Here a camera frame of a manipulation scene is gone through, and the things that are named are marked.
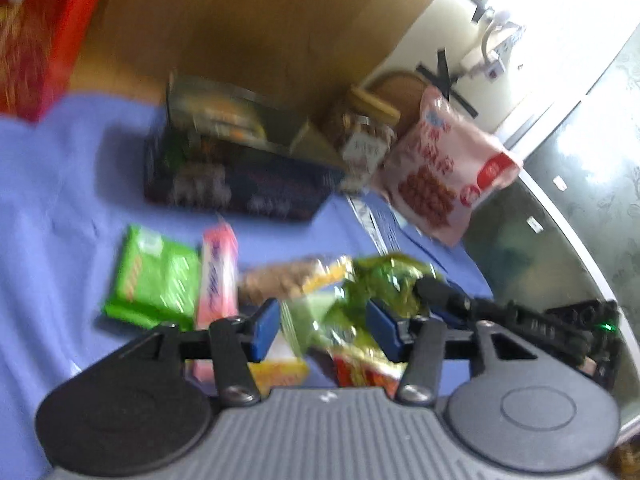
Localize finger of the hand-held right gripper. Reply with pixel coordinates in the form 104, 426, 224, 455
415, 277, 592, 347

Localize red gift bag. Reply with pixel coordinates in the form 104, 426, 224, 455
0, 0, 119, 124

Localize pink long snack packet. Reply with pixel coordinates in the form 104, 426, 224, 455
192, 219, 240, 392

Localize large pink snack bag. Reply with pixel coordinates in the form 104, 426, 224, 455
382, 85, 524, 249

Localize pale green snack packet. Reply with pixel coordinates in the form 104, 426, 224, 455
280, 292, 347, 357

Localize dark printed storage box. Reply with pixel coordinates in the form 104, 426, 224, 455
144, 74, 348, 222

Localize red and yellow snack packet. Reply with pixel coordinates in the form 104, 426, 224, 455
330, 344, 408, 389

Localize clear nut jar yellow lid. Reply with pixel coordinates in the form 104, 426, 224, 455
325, 87, 401, 194

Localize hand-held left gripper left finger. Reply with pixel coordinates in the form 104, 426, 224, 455
132, 298, 282, 408

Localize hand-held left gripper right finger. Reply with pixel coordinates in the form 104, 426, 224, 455
365, 300, 538, 406

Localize white power strip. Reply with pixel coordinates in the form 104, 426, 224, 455
460, 9, 527, 81

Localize clear yellow peanut bar packet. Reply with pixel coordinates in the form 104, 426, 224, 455
239, 255, 354, 307

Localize wooden board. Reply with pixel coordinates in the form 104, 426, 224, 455
70, 0, 452, 127

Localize crossed black tape strips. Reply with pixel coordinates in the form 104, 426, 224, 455
416, 49, 477, 117

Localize blue printed tablecloth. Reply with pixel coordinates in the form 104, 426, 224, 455
0, 91, 496, 480

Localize yellow-green crinkly snack packet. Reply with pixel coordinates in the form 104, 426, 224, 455
325, 254, 446, 356

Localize round woven mat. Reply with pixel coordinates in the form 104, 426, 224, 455
367, 71, 427, 116

